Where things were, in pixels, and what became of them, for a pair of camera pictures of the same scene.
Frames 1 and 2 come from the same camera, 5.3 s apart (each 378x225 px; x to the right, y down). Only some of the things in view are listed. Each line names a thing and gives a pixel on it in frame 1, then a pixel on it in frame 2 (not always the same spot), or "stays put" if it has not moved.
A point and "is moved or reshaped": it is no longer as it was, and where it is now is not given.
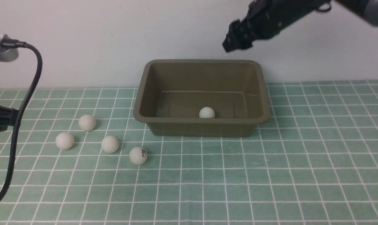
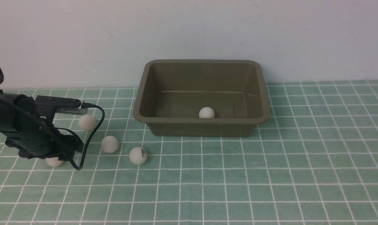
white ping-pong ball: [87, 122] stays put
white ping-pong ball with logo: [138, 155] stays put
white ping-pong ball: [110, 144] stays put
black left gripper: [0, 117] -> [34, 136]
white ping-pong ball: [64, 140] is moved or reshaped
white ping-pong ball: [207, 112] stays put
